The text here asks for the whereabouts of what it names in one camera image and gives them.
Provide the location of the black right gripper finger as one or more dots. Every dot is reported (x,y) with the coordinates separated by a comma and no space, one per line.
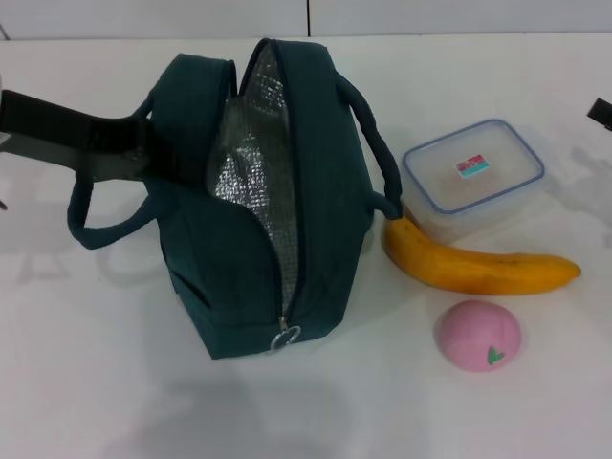
(603,112)

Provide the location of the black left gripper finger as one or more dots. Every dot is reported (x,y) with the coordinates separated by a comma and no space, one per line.
(119,143)

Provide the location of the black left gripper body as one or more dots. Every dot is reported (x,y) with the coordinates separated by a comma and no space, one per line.
(43,124)

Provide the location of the clear plastic blue-rimmed food container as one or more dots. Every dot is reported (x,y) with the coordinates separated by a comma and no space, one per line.
(430,177)

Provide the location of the yellow banana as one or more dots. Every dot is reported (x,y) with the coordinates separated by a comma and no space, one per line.
(478,272)

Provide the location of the dark teal insulated lunch bag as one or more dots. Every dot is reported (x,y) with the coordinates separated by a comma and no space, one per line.
(325,191)

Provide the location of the pink toy peach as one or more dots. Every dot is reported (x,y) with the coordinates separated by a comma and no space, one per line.
(468,334)

